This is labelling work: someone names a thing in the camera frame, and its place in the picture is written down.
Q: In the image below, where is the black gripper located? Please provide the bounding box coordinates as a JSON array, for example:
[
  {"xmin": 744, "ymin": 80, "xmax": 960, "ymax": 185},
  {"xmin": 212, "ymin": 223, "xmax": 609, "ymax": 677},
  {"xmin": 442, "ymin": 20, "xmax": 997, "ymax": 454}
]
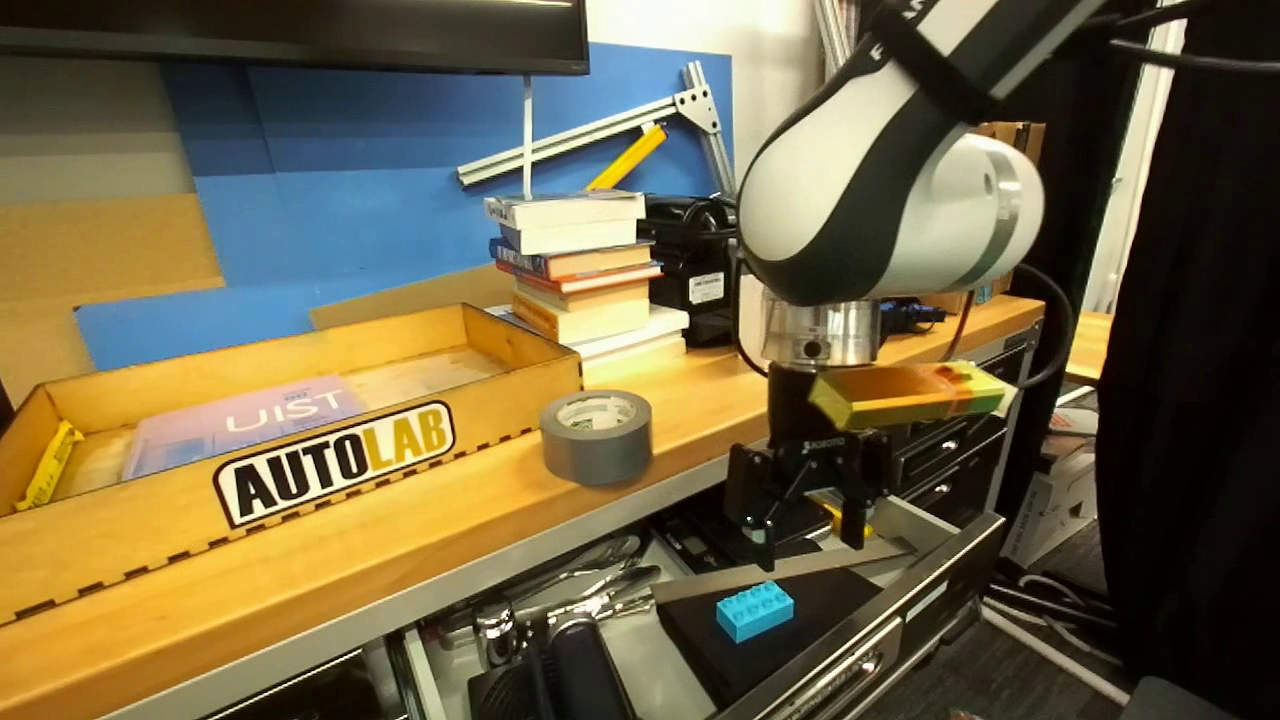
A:
[{"xmin": 719, "ymin": 359, "xmax": 895, "ymax": 569}]

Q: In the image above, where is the small blue toy brick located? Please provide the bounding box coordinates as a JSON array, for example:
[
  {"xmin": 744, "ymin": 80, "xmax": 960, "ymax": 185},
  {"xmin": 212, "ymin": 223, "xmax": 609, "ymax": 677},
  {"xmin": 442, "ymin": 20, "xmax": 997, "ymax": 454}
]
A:
[{"xmin": 712, "ymin": 578, "xmax": 798, "ymax": 648}]

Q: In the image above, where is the open grey metal drawer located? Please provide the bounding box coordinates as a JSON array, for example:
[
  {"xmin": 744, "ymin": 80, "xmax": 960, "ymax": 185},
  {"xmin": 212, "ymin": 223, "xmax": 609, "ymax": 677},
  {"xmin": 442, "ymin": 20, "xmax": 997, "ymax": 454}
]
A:
[{"xmin": 396, "ymin": 511, "xmax": 1012, "ymax": 720}]

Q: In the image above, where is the black drawer cabinet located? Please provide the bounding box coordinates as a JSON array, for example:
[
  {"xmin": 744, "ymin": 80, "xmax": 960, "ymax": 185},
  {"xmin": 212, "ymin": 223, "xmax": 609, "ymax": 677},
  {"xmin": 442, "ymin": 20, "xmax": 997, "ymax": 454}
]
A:
[{"xmin": 877, "ymin": 327, "xmax": 1048, "ymax": 534}]

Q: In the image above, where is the orange yellow green block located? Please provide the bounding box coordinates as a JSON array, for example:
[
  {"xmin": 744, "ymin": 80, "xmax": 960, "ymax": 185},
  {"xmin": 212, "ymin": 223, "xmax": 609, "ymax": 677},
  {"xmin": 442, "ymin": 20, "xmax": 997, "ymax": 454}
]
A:
[{"xmin": 804, "ymin": 356, "xmax": 1023, "ymax": 435}]

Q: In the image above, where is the wide white book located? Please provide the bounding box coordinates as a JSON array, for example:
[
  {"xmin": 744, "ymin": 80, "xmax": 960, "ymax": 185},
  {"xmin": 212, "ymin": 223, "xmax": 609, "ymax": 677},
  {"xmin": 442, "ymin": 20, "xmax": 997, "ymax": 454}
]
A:
[{"xmin": 554, "ymin": 300, "xmax": 695, "ymax": 366}]

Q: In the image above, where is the black boxy device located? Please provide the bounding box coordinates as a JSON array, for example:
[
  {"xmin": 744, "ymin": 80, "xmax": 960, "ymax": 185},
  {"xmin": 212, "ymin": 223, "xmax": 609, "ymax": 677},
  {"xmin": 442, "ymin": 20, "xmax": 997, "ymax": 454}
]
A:
[{"xmin": 643, "ymin": 193, "xmax": 744, "ymax": 350}]

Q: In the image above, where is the pile of metal tools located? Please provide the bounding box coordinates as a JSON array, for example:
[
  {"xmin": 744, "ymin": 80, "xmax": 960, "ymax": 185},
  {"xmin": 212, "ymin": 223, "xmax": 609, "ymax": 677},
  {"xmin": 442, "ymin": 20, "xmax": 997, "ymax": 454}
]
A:
[{"xmin": 423, "ymin": 532, "xmax": 671, "ymax": 720}]

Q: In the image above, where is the thick cream book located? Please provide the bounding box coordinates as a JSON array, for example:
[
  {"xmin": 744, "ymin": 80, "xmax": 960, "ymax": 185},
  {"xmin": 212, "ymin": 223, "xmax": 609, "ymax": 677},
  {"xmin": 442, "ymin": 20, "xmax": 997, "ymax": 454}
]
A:
[{"xmin": 507, "ymin": 279, "xmax": 660, "ymax": 349}]

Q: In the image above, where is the thin red-edged book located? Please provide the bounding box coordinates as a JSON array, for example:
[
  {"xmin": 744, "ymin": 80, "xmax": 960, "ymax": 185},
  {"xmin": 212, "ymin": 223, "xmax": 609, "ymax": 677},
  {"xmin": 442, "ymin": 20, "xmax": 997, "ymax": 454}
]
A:
[{"xmin": 486, "ymin": 234, "xmax": 669, "ymax": 300}]

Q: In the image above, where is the thick white-paged book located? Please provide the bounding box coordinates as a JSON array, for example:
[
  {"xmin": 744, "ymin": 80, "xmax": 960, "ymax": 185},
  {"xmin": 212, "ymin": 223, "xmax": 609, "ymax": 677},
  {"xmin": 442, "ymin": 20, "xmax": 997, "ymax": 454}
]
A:
[{"xmin": 492, "ymin": 211, "xmax": 653, "ymax": 260}]

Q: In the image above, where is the book with grey-blue cover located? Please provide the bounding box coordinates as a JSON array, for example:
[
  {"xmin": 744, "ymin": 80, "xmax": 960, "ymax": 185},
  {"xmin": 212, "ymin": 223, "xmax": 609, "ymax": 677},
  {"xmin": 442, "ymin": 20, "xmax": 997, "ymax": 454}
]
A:
[{"xmin": 481, "ymin": 187, "xmax": 649, "ymax": 233}]

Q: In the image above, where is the yellow bar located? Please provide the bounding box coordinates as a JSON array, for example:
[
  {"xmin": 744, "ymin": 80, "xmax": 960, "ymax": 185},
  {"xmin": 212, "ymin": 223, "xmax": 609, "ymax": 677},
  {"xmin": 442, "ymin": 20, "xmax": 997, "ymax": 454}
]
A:
[{"xmin": 584, "ymin": 118, "xmax": 671, "ymax": 197}]

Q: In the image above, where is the black curtain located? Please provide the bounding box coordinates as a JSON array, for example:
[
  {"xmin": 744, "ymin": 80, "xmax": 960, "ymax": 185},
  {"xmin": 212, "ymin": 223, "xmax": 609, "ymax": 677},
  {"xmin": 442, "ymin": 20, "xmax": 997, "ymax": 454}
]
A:
[{"xmin": 1093, "ymin": 0, "xmax": 1280, "ymax": 720}]

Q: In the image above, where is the thin white rod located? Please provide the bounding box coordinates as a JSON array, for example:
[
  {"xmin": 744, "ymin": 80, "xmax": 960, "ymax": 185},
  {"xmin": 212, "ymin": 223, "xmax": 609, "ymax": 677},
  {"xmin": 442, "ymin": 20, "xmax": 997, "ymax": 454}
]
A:
[{"xmin": 516, "ymin": 71, "xmax": 540, "ymax": 203}]

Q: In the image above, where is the wooden autolab tray box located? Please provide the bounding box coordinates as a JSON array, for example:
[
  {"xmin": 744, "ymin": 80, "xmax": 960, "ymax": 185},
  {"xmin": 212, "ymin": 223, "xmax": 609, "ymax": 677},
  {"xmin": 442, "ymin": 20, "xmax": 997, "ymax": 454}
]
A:
[{"xmin": 0, "ymin": 300, "xmax": 587, "ymax": 631}]

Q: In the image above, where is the purple uist booklet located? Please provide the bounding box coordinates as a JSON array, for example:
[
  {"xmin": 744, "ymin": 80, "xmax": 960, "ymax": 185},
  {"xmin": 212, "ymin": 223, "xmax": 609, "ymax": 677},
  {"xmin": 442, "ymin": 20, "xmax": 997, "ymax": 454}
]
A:
[{"xmin": 119, "ymin": 373, "xmax": 371, "ymax": 488}]

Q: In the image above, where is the yellow flat item in tray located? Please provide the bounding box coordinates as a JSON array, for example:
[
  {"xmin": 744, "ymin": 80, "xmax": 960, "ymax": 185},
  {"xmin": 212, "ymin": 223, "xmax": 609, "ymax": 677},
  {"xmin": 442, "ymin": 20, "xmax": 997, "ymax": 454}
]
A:
[{"xmin": 12, "ymin": 415, "xmax": 87, "ymax": 517}]

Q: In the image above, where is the grey duct tape roll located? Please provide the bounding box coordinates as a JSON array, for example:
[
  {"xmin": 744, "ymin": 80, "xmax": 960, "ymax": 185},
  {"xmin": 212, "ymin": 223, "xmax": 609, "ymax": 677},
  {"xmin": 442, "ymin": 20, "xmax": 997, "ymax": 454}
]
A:
[{"xmin": 536, "ymin": 383, "xmax": 654, "ymax": 493}]

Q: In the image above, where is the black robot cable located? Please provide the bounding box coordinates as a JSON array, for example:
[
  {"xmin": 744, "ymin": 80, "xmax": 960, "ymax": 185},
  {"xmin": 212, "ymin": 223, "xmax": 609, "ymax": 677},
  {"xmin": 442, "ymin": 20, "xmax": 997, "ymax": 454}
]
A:
[{"xmin": 932, "ymin": 255, "xmax": 1078, "ymax": 391}]

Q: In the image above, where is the aluminium rail with bracket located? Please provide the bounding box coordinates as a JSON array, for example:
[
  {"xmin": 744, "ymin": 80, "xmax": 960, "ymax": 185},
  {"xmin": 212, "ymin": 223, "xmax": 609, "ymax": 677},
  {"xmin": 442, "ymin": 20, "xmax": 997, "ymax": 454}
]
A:
[{"xmin": 452, "ymin": 58, "xmax": 739, "ymax": 198}]

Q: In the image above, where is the black wall monitor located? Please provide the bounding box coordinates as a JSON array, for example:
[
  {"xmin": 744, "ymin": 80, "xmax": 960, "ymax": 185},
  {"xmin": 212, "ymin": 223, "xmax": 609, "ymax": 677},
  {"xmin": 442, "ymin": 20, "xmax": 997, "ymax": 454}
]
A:
[{"xmin": 0, "ymin": 0, "xmax": 591, "ymax": 80}]

